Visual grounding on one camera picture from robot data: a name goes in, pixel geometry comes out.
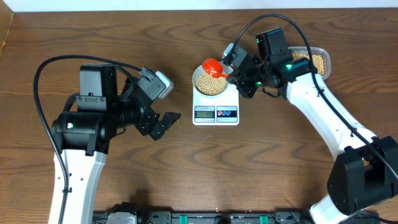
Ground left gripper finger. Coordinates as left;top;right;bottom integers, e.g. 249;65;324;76
149;121;170;141
161;112;181;128

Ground red plastic scoop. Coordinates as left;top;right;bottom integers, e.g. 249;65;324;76
201;58;229;78

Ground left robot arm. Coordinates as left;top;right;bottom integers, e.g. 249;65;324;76
49;63;181;223

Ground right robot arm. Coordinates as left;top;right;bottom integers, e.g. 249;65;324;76
223;28;397;223

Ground white digital kitchen scale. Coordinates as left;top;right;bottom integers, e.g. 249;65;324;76
192;89;239;126

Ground soybeans in grey bowl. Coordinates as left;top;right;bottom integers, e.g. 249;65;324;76
195;73;227;96

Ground light grey bowl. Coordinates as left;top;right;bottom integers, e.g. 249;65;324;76
192;65;236;98

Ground pile of soybeans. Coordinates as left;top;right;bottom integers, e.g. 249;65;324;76
293;52;325;76

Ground clear plastic container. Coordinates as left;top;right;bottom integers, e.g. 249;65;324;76
289;47;331;80

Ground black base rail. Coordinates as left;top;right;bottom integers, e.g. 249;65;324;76
90;202;313;224

